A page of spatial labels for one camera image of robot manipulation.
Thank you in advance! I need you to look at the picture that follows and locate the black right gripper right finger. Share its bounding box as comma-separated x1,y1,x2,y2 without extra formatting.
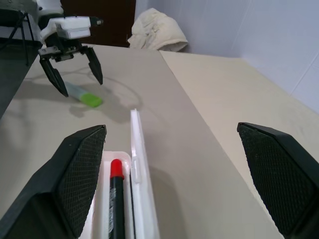
236,121,319,239

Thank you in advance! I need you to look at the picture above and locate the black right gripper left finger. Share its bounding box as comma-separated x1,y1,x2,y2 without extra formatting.
0,124,107,239

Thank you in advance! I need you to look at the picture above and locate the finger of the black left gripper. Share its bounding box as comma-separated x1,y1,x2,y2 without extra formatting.
39,53,69,98
81,46,104,86

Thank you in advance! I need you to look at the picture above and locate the marker with green cap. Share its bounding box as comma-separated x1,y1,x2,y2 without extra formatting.
63,81,103,108

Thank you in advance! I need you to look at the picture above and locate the black marker with red cap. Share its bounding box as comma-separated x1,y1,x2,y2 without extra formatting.
106,158,126,239

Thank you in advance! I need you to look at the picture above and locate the white plastic pencil case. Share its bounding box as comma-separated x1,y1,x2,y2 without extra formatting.
82,109,160,239

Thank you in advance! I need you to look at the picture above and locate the black tripod stand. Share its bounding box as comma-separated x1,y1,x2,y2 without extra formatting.
0,8,36,67

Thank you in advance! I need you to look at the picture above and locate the cream white crumpled cloth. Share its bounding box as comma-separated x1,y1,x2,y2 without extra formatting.
127,7,189,53

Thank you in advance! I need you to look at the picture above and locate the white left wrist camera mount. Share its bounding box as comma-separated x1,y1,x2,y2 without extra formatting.
39,15,92,43

